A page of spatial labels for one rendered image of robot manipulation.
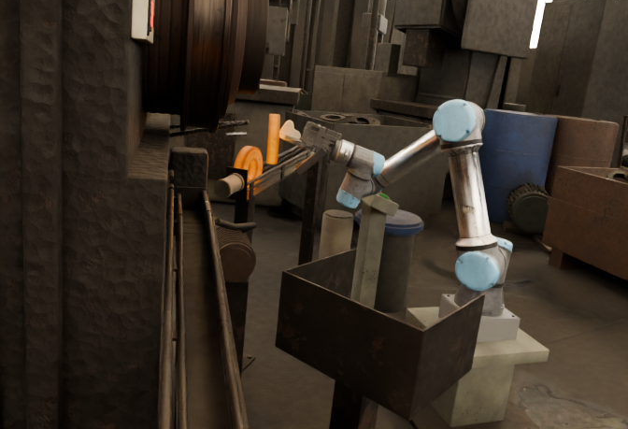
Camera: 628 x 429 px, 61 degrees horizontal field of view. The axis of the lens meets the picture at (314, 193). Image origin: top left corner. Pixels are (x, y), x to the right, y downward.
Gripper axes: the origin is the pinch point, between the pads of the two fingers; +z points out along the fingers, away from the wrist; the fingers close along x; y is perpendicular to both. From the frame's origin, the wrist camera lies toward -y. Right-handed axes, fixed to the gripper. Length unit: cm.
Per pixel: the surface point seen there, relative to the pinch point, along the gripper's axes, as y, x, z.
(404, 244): -31, -61, -73
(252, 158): -11.1, -9.5, 3.2
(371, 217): -20, -35, -48
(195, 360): -27, 92, 2
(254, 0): 28, 52, 14
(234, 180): -18.0, 1.5, 6.2
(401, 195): -26, -193, -103
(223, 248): -35.0, 14.9, 2.2
